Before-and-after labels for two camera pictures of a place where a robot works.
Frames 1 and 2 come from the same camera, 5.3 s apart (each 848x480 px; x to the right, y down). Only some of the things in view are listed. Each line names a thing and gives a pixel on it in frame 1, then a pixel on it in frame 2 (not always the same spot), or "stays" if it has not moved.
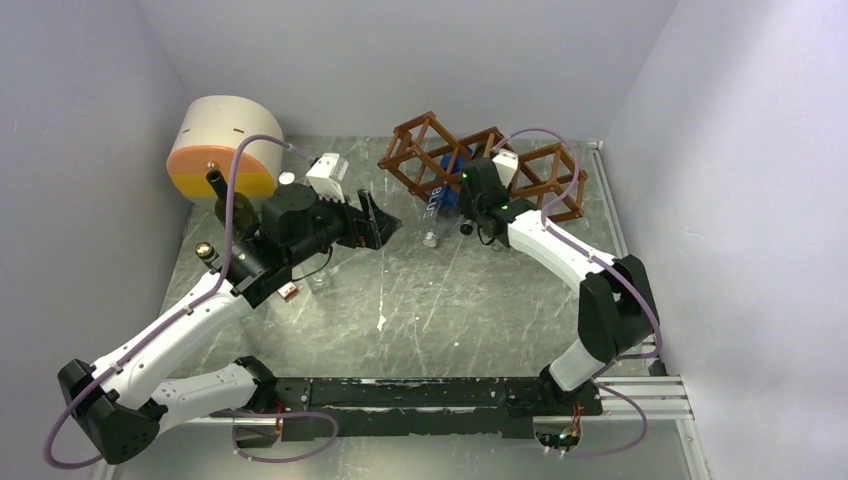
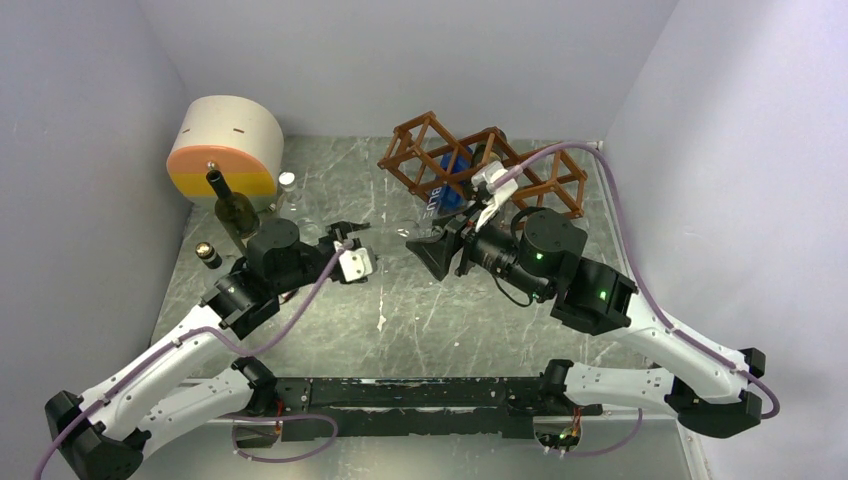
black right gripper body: (470, 208) to (490, 247)
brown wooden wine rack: (425, 154) stays
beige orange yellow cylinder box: (214, 127) stays
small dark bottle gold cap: (208, 254) stays
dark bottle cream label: (245, 219) stays
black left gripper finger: (385, 225) to (340, 231)
